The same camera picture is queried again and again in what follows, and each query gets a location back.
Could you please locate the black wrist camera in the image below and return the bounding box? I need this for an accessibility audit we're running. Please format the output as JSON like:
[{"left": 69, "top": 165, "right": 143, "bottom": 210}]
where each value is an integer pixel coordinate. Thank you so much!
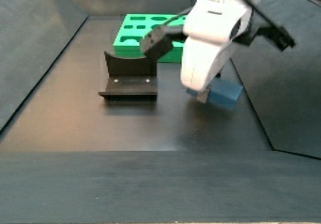
[
  {"left": 139, "top": 25, "right": 187, "bottom": 60},
  {"left": 231, "top": 17, "right": 296, "bottom": 52}
]

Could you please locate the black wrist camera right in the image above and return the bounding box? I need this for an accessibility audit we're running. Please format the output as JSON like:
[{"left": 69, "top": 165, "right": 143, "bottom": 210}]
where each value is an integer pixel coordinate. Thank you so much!
[{"left": 231, "top": 17, "right": 296, "bottom": 52}]

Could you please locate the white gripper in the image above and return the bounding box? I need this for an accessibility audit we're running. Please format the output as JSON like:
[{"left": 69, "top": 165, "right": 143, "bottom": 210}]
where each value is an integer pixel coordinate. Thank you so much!
[{"left": 180, "top": 0, "right": 261, "bottom": 92}]

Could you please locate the black camera cable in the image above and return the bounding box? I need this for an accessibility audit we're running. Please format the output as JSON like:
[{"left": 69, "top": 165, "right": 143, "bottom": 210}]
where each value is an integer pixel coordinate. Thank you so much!
[{"left": 160, "top": 6, "right": 194, "bottom": 27}]

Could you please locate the blue rectangular block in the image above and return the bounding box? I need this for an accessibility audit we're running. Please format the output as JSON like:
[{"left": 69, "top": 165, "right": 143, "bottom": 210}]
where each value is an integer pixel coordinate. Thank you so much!
[{"left": 187, "top": 78, "right": 243, "bottom": 110}]

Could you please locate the black curved fixture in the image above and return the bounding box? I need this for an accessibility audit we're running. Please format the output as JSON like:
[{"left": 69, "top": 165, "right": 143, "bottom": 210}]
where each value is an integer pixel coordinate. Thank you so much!
[{"left": 98, "top": 52, "right": 158, "bottom": 99}]

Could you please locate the green shape sorter board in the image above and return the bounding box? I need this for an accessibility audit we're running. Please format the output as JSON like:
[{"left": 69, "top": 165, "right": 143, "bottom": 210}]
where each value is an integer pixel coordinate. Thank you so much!
[{"left": 112, "top": 13, "right": 186, "bottom": 63}]

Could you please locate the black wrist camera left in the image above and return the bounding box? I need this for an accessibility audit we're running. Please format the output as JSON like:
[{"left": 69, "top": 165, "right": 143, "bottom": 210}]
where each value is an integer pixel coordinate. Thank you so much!
[{"left": 139, "top": 25, "right": 187, "bottom": 60}]

